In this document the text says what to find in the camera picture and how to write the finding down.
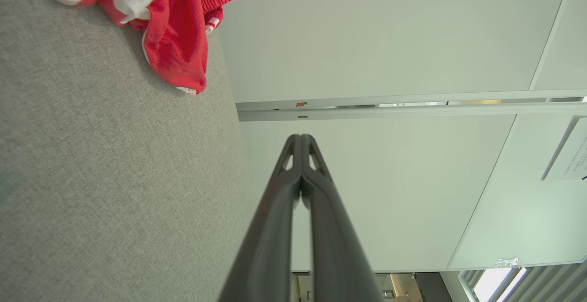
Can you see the red shorts with white trim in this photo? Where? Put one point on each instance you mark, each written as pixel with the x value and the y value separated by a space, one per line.
pixel 181 40

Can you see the white window blinds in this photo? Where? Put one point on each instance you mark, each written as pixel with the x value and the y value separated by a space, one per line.
pixel 541 283

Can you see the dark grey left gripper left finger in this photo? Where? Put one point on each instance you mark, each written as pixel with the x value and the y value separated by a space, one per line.
pixel 268 237

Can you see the grey metal frame post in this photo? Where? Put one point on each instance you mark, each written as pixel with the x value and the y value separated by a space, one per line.
pixel 367 112

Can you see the white logo wall sticker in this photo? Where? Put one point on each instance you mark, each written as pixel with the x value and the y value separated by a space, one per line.
pixel 506 262

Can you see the white paper wall notice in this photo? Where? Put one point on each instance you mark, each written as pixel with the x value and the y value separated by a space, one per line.
pixel 571 155

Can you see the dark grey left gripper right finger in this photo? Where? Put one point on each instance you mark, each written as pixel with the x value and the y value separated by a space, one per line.
pixel 335 247

